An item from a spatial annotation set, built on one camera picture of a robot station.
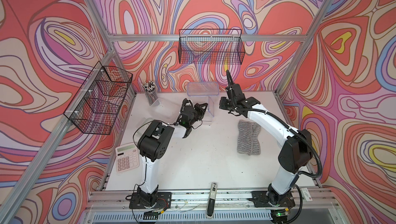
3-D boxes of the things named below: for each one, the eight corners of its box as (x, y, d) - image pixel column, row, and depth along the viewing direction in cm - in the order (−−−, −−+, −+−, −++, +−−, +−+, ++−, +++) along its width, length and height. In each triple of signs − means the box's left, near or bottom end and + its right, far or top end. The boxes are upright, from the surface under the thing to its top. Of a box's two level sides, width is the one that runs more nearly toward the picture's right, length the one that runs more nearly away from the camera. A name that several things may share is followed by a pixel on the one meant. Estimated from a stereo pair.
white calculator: (117, 173, 84) (114, 171, 81) (117, 150, 93) (114, 147, 89) (139, 166, 86) (137, 163, 83) (137, 144, 95) (135, 141, 92)
